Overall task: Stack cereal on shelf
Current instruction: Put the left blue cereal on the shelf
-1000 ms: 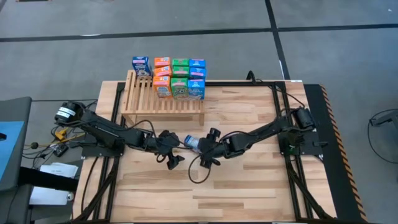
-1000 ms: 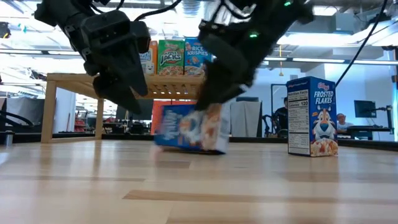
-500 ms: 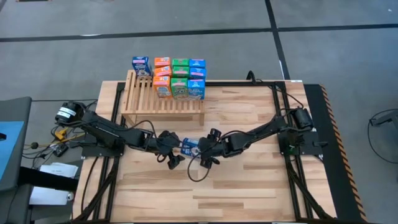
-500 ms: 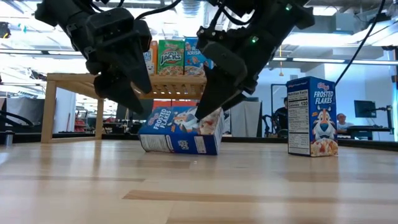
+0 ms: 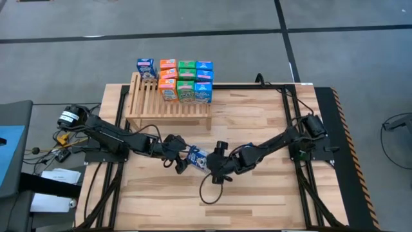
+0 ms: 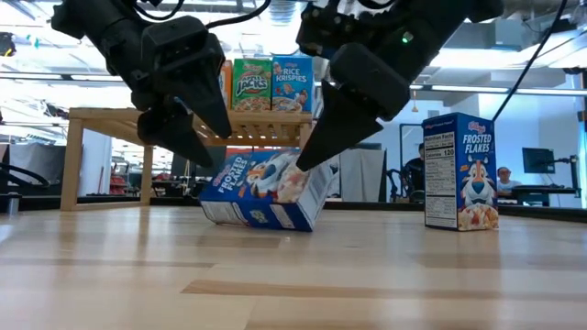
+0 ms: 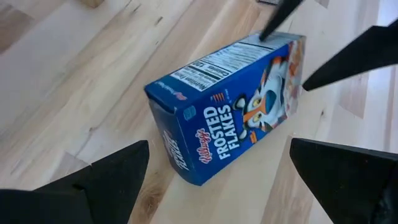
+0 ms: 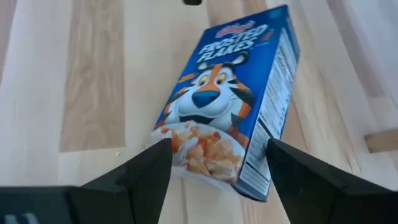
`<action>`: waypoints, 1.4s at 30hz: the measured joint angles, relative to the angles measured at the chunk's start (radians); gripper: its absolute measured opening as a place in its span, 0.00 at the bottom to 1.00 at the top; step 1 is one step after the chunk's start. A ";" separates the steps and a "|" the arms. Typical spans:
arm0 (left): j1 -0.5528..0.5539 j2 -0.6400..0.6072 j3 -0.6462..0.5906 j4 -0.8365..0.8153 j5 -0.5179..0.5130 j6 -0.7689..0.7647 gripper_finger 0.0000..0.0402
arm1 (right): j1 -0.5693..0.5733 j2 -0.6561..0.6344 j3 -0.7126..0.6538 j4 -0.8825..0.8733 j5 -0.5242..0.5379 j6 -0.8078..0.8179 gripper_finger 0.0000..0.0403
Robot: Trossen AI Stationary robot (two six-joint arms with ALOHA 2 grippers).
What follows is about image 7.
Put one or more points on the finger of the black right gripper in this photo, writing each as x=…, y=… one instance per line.
x=281, y=15
x=360, y=56

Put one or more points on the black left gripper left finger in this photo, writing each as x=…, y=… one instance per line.
x=93, y=193

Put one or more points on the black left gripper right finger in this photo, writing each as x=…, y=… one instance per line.
x=348, y=183

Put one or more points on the blue Frosted Flakes cereal box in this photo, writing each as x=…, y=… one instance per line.
x=217, y=102

